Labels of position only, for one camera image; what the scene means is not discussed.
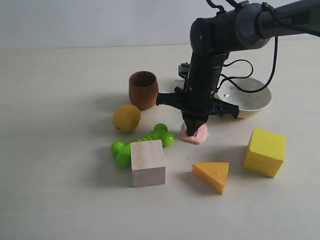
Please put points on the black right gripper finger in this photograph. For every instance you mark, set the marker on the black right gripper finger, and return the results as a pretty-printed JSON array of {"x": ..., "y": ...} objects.
[{"x": 201, "y": 124}]

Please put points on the orange cheese wedge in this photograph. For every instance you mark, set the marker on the orange cheese wedge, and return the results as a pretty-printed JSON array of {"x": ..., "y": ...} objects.
[{"x": 213, "y": 173}]

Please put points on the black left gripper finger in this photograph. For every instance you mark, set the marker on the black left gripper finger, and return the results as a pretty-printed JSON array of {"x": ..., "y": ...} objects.
[{"x": 190, "y": 123}]

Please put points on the white ceramic bowl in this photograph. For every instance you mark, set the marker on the white ceramic bowl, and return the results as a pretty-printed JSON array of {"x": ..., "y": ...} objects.
[{"x": 249, "y": 103}]

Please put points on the green plastic bone toy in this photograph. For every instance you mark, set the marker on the green plastic bone toy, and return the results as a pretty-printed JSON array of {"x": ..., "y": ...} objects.
[{"x": 122, "y": 151}]

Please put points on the light wooden cube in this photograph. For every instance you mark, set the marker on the light wooden cube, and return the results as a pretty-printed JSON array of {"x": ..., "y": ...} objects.
[{"x": 148, "y": 166}]

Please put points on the yellow lemon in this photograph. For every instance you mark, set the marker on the yellow lemon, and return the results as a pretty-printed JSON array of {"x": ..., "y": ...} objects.
[{"x": 126, "y": 118}]

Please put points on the pink toy slice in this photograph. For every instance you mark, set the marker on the pink toy slice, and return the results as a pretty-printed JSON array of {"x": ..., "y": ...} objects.
[{"x": 198, "y": 138}]

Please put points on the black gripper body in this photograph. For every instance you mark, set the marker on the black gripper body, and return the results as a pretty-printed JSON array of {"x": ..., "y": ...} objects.
[{"x": 197, "y": 98}]

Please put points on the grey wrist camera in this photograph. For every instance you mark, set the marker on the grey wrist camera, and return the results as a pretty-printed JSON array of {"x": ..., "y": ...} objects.
[{"x": 183, "y": 70}]

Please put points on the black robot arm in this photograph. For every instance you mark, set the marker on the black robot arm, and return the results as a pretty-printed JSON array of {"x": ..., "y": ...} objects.
[{"x": 248, "y": 26}]

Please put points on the brown wooden cup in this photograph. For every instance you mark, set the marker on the brown wooden cup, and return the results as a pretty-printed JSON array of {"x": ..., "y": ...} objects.
[{"x": 143, "y": 89}]

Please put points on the yellow cube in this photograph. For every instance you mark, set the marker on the yellow cube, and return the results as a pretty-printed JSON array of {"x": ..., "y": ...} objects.
[{"x": 265, "y": 152}]

